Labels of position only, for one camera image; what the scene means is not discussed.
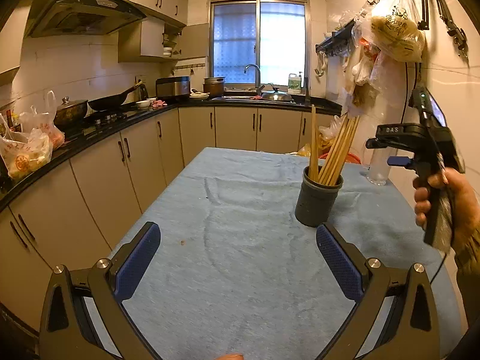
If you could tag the clear plastic bag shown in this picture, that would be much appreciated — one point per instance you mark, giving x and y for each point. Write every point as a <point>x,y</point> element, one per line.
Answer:
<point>330,133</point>

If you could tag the bundle of thin bamboo chopsticks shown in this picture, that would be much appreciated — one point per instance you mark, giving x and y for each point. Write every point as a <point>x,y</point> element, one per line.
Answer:
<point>337,157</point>

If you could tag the black countertop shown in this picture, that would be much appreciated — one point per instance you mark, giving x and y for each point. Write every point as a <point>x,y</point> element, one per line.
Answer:
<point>93,133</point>

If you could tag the black wok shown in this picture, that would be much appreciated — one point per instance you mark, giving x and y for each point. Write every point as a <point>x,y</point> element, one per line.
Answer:
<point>108,102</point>

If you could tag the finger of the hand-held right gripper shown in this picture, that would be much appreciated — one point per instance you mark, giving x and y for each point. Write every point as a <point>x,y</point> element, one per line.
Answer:
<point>390,143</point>
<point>399,161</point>

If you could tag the stacked white bowls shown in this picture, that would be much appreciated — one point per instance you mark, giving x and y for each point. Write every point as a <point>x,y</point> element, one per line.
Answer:
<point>167,49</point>

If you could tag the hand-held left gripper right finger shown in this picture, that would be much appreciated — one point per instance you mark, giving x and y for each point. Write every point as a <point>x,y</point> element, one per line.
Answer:
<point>337,266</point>

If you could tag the chrome faucet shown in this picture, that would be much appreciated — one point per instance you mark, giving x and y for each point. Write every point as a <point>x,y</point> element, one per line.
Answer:
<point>258,77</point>

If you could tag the lidded dark pot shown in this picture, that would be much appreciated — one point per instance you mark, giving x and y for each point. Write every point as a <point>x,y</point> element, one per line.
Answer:
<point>71,112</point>

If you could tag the white dish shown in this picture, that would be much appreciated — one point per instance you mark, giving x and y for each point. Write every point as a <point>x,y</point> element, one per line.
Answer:
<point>198,95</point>

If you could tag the white bowl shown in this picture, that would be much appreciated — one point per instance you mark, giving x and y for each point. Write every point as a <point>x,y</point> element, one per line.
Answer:
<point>143,104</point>

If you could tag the range hood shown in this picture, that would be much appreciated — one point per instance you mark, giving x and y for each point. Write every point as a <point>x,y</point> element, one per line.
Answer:
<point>86,15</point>

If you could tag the gas stove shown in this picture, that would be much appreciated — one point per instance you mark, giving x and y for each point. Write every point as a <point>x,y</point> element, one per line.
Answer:
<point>107,118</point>

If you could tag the kitchen window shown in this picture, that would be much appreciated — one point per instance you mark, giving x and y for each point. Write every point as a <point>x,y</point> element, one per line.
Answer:
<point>236,37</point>

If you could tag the person's left hand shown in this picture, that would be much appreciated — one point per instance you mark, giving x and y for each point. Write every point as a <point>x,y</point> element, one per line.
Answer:
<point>230,357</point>

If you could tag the black hanging tool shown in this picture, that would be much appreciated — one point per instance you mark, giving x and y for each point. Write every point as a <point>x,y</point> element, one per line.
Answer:
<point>453,30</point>

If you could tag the blue tablecloth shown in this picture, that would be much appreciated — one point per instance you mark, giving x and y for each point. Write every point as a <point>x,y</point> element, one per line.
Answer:
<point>243,232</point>

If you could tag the yellow food plastic bag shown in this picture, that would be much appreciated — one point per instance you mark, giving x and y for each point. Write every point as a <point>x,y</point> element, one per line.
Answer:
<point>22,157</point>

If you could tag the person's right forearm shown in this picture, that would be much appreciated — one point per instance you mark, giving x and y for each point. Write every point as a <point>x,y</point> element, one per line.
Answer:
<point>470,270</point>

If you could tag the pink cloth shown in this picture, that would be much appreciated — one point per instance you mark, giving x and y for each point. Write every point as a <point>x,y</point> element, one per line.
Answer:
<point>160,103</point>

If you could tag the open shelf wall cabinet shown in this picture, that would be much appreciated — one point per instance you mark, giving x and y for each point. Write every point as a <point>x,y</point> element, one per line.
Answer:
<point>142,41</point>

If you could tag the yellow snack bag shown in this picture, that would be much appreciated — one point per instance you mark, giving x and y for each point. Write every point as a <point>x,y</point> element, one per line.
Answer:
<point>300,151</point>

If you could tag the red basket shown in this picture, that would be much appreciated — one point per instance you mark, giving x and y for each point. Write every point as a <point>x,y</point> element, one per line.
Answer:
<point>352,157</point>

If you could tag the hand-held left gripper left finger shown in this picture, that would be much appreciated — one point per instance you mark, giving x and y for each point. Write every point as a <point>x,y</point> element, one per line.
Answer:
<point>137,262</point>

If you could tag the black wall shelf rack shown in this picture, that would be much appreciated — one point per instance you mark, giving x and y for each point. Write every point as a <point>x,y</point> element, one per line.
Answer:
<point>333,41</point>

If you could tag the beige base cabinets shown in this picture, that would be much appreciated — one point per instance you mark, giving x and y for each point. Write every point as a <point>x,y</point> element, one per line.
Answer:
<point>236,127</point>

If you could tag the hanging plastic bags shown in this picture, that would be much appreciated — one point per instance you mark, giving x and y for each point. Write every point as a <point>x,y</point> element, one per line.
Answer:
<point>362,71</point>

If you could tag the steel pot lid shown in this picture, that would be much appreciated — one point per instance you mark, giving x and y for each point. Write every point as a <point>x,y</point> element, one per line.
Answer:
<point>277,95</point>

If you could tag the brown cooking pot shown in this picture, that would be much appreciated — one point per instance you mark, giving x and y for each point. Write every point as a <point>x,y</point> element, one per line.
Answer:
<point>213,88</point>

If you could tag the dark kettle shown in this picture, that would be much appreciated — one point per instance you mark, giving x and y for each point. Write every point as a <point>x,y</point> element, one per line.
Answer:
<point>143,92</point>

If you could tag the dark grey utensil holder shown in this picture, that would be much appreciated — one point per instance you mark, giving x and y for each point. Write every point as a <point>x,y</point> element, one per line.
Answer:
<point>317,206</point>

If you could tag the person's right hand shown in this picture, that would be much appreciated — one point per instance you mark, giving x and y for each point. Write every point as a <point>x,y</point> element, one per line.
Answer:
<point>465,210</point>

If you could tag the plastic bag of dried noodles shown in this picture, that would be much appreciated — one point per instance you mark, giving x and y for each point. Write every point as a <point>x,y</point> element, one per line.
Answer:
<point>397,33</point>

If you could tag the green detergent bottle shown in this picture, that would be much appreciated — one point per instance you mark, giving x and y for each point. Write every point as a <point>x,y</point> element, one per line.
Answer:
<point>295,84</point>

